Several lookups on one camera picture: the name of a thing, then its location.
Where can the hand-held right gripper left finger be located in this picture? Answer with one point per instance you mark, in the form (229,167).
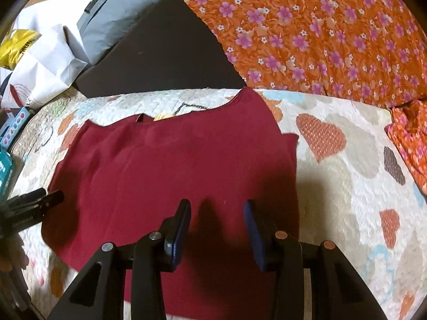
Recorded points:
(178,236)

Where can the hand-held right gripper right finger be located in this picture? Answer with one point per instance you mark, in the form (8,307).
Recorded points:
(255,240)

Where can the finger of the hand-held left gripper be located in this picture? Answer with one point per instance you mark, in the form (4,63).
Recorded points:
(30,195)
(50,200)

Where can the maroon long-sleeve shirt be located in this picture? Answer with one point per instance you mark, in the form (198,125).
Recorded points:
(166,160)

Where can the teal box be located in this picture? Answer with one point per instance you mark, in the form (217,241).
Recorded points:
(5,170)

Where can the blue box with coloured dots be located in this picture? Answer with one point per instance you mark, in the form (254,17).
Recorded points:
(15,125)

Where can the heart print quilted blanket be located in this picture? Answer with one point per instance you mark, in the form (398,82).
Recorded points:
(350,180)

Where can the white paper bag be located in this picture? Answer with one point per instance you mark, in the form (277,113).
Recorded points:
(43,63)

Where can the yellow plastic bag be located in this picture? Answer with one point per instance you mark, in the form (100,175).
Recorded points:
(13,50)

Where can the dark brown flat board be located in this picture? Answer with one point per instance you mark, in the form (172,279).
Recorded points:
(160,50)

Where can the grey fabric bag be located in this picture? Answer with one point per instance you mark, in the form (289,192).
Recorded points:
(116,16)

